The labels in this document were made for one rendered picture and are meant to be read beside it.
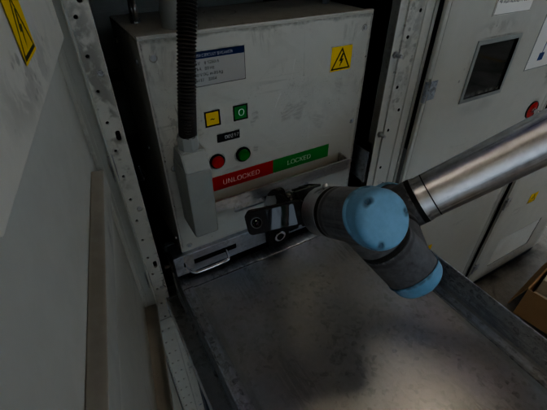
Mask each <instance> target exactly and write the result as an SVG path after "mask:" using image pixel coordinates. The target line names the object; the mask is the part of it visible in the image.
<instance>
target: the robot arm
mask: <svg viewBox="0 0 547 410"><path fill-rule="evenodd" d="M546 166H547V108H545V109H544V110H543V111H540V112H538V113H536V114H535V115H533V116H530V117H528V118H527V119H525V120H523V121H521V122H519V123H517V124H515V125H513V126H511V127H509V128H507V129H506V130H504V131H502V132H500V133H498V134H496V135H494V136H492V137H490V138H488V139H487V140H485V141H483V142H481V143H479V144H477V145H475V146H472V147H471V148H469V149H468V150H465V151H463V152H462V153H460V154H458V155H455V156H454V157H452V158H450V159H448V160H446V161H444V162H443V163H441V164H438V165H436V166H435V167H433V168H431V169H429V170H427V171H425V172H423V173H421V174H419V175H417V176H416V177H413V178H409V179H407V180H405V181H403V182H401V183H400V184H397V183H394V182H384V183H381V184H379V185H377V186H373V185H366V186H362V187H356V186H328V184H327V183H325V184H323V185H322V186H321V184H306V185H302V186H299V187H297V188H294V189H292V192H290V191H287V192H285V190H284V189H283V188H282V187H278V188H276V189H273V190H271V191H270V192H269V193H268V194H267V197H266V199H265V205H264V207H259V208H255V209H251V210H248V211H247V213H246V215H245V217H244V218H245V221H246V225H247V231H248V232H249V233H250V234H251V235H255V234H259V233H266V232H270V231H274V230H278V229H284V230H289V231H292V230H294V229H298V228H299V225H302V226H305V227H306V228H307V229H308V230H309V231H310V232H311V233H314V234H316V235H319V236H323V237H326V238H332V239H335V240H339V241H342V242H346V243H347V244H348V245H349V246H350V247H351V248H352V249H353V250H354V251H355V252H356V253H357V254H358V255H359V256H360V257H361V258H362V259H363V260H364V261H365V262H366V263H367V264H368V265H369V266H370V267H371V268H372V269H373V270H374V271H375V272H376V273H377V274H378V275H379V276H380V277H381V278H382V279H383V280H384V281H385V282H386V283H387V284H388V286H389V288H390V289H391V290H393V291H395V292H396V293H397V294H398V295H399V296H401V297H403V298H406V299H416V298H419V297H422V296H424V295H425V294H428V293H430V292H431V291H432V290H434V289H435V288H436V287H437V285H438V284H439V282H440V280H441V278H442V275H443V268H442V265H441V263H440V261H439V259H438V257H437V256H435V255H433V254H432V252H431V250H430V249H429V247H428V245H427V243H426V240H425V238H424V236H423V234H422V230H421V227H420V226H421V225H424V224H426V223H427V222H430V221H432V220H434V219H435V218H436V217H437V216H441V215H443V214H444V213H446V212H449V211H452V210H453V209H455V208H457V207H460V206H462V205H464V204H466V203H468V202H470V201H473V200H475V199H477V198H479V197H481V196H483V195H486V194H488V193H490V192H492V191H494V190H497V189H499V188H501V187H502V186H504V185H508V184H509V183H511V182H513V181H516V180H518V179H520V178H522V177H525V176H526V175H529V174H531V173H533V172H535V171H537V170H540V169H542V168H544V167H546ZM309 185H310V186H309Z"/></svg>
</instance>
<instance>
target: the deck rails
mask: <svg viewBox="0 0 547 410"><path fill-rule="evenodd" d="M430 250H431V249H430ZM431 252H432V254H433V255H435V256H437V257H438V259H439V261H440V263H441V265H442V268H443V275H442V278H441V280H440V282H439V284H438V285H437V287H436V288H435V289H434V290H433V292H434V293H436V294H437V295H438V296H439V297H440V298H442V299H443V300H444V301H445V302H446V303H447V304H448V305H449V306H450V307H451V308H453V309H454V310H455V311H456V312H457V313H459V314H460V315H461V316H462V317H463V318H464V319H466V320H467V321H468V322H469V323H470V324H472V325H473V326H474V327H475V328H476V329H477V330H478V331H479V332H480V333H481V334H483V335H484V336H485V337H486V338H487V339H489V340H490V341H491V342H492V343H493V344H494V345H496V346H497V347H498V348H499V349H500V350H502V351H503V352H504V353H505V354H506V355H507V356H509V357H510V358H511V359H512V360H513V361H514V362H515V363H516V364H517V365H518V366H520V367H521V368H522V369H523V370H524V371H526V372H527V373H528V374H529V375H530V376H532V377H533V378H534V379H535V380H536V381H537V382H539V383H540V384H541V385H542V386H543V387H544V388H545V389H546V390H547V339H546V338H545V337H543V336H542V335H541V334H539V333H538V332H537V331H535V330H534V329H533V328H532V327H531V326H530V325H528V324H527V323H525V322H524V321H523V320H521V319H520V318H519V317H517V316H516V315H515V314H514V313H513V312H511V311H510V310H509V309H507V308H506V307H504V306H503V305H502V304H501V303H499V302H498V301H496V300H495V299H494V298H493V297H492V296H491V295H489V294H488V293H486V292H485V291H484V290H482V289H481V288H480V287H478V286H477V285H476V284H475V283H474V282H472V281H471V280H470V279H468V278H467V277H465V276H464V275H463V274H462V273H460V272H459V271H457V270H456V269H455V268H454V267H453V266H452V265H450V264H449V263H447V262H446V261H445V260H443V259H442V258H441V257H439V256H438V255H437V254H436V253H435V252H433V251H432V250H431ZM175 276H176V280H177V286H178V289H179V293H177V294H178V297H179V299H180V300H181V302H182V306H183V307H184V309H185V311H186V314H187V316H188V318H189V321H190V323H191V325H192V327H193V330H194V332H195V334H196V336H197V339H198V340H199V343H200V346H201V347H202V349H203V352H204V354H205V356H206V358H207V360H208V363H209V365H210V367H211V369H212V372H213V374H214V376H215V378H216V380H217V383H218V385H219V387H220V389H221V392H222V394H223V396H224V398H225V401H226V403H227V405H228V407H229V409H230V410H256V409H255V407H254V405H253V403H252V401H251V399H250V397H249V395H248V393H247V391H246V389H245V387H244V385H243V383H242V381H241V379H240V377H239V375H238V373H237V371H236V370H235V368H234V366H233V364H232V362H231V360H230V358H229V356H228V354H227V352H226V350H225V348H224V346H223V344H222V342H221V340H220V338H219V336H218V334H217V332H216V330H215V328H214V326H213V324H212V322H211V320H210V318H209V316H208V314H207V312H206V310H205V308H204V306H203V304H202V302H201V300H200V298H199V296H198V294H197V292H196V291H195V288H194V287H191V288H190V289H187V290H184V289H183V287H182V284H181V282H180V280H179V278H178V276H177V274H176V273H175Z"/></svg>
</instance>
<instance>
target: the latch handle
mask: <svg viewBox="0 0 547 410"><path fill-rule="evenodd" d="M225 253H226V255H227V259H225V260H222V261H220V262H218V263H215V264H212V265H210V266H207V267H206V268H201V269H200V270H197V271H195V270H193V269H192V268H191V267H190V265H189V264H185V266H186V267H187V269H188V270H189V271H190V272H191V273H193V274H198V273H202V272H204V271H207V270H209V269H211V268H215V267H217V266H219V265H221V264H224V263H226V262H228V261H230V253H229V251H228V249H227V248H226V249H225Z"/></svg>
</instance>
